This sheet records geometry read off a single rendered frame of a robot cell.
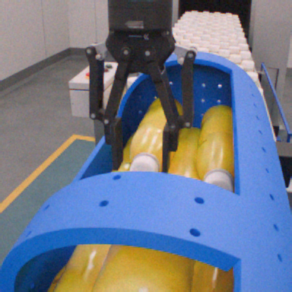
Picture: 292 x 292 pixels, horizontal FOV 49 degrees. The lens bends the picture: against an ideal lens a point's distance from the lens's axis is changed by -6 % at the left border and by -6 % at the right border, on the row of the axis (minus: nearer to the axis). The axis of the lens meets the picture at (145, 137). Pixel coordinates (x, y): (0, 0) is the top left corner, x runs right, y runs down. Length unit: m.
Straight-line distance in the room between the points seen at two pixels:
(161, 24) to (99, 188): 0.20
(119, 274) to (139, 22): 0.25
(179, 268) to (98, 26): 5.21
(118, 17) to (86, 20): 5.09
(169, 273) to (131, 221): 0.05
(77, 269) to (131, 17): 0.25
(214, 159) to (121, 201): 0.25
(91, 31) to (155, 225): 5.28
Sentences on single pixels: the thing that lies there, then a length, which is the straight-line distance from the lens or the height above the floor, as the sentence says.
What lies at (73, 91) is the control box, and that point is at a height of 1.07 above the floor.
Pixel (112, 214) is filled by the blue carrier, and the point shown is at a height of 1.23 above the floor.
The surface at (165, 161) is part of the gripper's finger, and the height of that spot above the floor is 1.14.
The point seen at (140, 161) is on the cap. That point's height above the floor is 1.13.
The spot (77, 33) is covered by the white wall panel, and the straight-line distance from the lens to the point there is 5.58.
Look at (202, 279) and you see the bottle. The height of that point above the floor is 1.15.
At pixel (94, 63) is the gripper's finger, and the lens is 0.42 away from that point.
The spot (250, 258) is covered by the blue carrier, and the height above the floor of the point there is 1.22.
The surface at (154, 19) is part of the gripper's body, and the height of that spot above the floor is 1.33.
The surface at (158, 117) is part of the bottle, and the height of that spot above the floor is 1.15.
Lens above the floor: 1.38
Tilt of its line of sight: 28 degrees down
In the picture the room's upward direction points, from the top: straight up
